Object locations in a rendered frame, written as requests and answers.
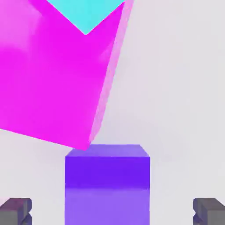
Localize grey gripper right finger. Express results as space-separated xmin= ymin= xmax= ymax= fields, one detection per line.
xmin=192 ymin=197 xmax=225 ymax=225

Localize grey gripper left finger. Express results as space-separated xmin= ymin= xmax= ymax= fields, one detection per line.
xmin=0 ymin=197 xmax=33 ymax=225

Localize small purple cube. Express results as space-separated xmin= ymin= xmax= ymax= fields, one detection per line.
xmin=64 ymin=144 xmax=151 ymax=225

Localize small cyan cube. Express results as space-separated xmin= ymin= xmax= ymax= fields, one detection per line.
xmin=46 ymin=0 xmax=126 ymax=36

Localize large magenta box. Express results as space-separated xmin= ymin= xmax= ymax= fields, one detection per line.
xmin=0 ymin=0 xmax=134 ymax=152

